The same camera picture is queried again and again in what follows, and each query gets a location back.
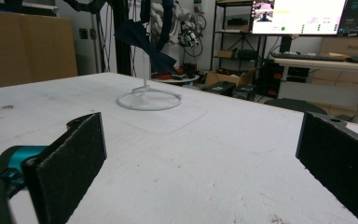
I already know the bright computer monitor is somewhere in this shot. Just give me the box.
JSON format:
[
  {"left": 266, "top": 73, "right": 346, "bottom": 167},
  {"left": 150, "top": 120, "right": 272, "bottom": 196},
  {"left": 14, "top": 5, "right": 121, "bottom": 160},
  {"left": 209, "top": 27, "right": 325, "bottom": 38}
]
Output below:
[{"left": 250, "top": 0, "right": 348, "bottom": 36}]

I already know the dark bow tie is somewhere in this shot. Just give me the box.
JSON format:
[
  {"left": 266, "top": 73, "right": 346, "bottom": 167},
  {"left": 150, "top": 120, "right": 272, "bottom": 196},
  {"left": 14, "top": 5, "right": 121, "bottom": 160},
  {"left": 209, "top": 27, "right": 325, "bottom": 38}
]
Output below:
[{"left": 114, "top": 0, "right": 179, "bottom": 75}]

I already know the white wire display rack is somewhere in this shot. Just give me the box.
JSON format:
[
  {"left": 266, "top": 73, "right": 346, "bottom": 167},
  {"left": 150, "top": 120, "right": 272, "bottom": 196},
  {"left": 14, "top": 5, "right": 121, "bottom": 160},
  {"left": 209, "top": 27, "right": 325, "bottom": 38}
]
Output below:
[{"left": 115, "top": 50, "right": 184, "bottom": 112}]

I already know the desk with white legs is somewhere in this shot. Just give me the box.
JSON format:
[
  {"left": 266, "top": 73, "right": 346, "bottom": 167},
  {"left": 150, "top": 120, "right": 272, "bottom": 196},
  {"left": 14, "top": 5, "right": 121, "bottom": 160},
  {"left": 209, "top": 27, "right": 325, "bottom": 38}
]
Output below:
[{"left": 272, "top": 56, "right": 358, "bottom": 125}]

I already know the round white side table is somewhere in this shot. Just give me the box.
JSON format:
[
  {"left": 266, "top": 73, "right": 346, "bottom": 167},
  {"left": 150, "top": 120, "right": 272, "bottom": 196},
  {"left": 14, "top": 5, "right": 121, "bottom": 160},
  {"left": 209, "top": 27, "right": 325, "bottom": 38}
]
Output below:
[{"left": 153, "top": 74, "right": 200, "bottom": 88}]

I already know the black round stool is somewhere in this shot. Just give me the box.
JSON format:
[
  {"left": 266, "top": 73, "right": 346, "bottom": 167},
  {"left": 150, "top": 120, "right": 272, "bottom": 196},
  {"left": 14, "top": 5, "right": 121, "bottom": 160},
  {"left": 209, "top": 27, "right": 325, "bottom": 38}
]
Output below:
[{"left": 263, "top": 97, "right": 328, "bottom": 116}]

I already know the black metal shelf unit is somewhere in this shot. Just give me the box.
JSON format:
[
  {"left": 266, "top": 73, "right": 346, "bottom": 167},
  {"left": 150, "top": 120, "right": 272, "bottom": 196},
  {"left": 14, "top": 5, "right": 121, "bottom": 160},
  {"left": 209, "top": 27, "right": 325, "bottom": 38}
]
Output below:
[{"left": 210, "top": 0, "right": 263, "bottom": 73}]

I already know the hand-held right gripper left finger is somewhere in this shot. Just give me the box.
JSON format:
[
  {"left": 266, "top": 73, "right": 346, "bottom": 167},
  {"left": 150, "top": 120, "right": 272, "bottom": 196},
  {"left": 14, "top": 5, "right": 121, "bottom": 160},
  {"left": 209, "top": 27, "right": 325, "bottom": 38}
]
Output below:
[{"left": 0, "top": 111, "right": 108, "bottom": 224}]

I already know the black keyboard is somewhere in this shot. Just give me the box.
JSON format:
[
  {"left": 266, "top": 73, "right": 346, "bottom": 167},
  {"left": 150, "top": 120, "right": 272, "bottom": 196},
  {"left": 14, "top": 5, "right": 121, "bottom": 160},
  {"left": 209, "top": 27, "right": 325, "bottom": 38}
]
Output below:
[{"left": 269, "top": 51, "right": 334, "bottom": 63}]

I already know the black metal frame post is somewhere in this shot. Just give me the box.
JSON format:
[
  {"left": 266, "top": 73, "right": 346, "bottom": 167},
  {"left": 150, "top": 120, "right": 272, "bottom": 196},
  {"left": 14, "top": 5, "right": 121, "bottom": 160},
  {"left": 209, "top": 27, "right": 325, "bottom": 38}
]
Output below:
[{"left": 111, "top": 0, "right": 135, "bottom": 77}]

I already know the white foam mat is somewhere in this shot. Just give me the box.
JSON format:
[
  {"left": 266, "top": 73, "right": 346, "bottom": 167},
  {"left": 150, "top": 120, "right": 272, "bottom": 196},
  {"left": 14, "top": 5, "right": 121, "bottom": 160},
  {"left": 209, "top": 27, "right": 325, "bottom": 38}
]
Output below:
[{"left": 0, "top": 72, "right": 358, "bottom": 224}]

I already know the white machine with cables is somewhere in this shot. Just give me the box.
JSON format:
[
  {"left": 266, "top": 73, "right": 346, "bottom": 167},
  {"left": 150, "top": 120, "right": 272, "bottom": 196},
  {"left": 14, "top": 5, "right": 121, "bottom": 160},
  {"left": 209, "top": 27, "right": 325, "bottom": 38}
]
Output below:
[{"left": 149, "top": 0, "right": 207, "bottom": 58}]

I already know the black equipment box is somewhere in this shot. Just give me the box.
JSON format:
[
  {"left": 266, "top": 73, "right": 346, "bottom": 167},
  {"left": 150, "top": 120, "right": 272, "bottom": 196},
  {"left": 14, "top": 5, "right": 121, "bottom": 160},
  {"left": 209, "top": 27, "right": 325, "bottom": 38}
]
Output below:
[
  {"left": 231, "top": 83, "right": 258, "bottom": 102},
  {"left": 201, "top": 80, "right": 237, "bottom": 97}
]

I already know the open cardboard box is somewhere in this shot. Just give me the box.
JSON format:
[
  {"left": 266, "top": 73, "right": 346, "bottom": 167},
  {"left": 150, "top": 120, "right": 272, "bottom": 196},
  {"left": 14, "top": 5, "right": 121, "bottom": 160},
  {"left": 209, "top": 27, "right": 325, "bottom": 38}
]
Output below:
[{"left": 204, "top": 68, "right": 256, "bottom": 89}]

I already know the bundle of hanging black cables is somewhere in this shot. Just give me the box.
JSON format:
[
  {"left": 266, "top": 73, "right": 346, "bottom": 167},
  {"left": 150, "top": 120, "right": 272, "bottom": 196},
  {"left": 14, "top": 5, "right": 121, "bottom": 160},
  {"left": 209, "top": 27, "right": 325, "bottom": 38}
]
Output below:
[{"left": 95, "top": 11, "right": 114, "bottom": 75}]

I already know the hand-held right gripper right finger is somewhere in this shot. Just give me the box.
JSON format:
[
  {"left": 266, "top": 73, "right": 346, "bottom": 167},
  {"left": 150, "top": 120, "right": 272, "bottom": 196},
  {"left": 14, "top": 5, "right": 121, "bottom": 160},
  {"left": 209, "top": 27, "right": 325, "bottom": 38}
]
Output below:
[{"left": 296, "top": 111, "right": 358, "bottom": 224}]

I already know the brown board panel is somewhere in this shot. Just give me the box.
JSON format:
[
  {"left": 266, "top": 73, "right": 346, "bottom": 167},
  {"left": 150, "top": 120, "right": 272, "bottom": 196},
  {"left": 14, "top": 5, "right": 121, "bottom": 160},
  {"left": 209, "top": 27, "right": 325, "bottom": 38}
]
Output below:
[{"left": 0, "top": 9, "right": 79, "bottom": 91}]

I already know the wall socket pair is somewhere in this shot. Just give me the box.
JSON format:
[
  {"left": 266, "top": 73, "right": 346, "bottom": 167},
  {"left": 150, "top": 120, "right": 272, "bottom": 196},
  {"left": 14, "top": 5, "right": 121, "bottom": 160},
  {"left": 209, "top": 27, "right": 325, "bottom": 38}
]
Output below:
[{"left": 78, "top": 27, "right": 98, "bottom": 41}]

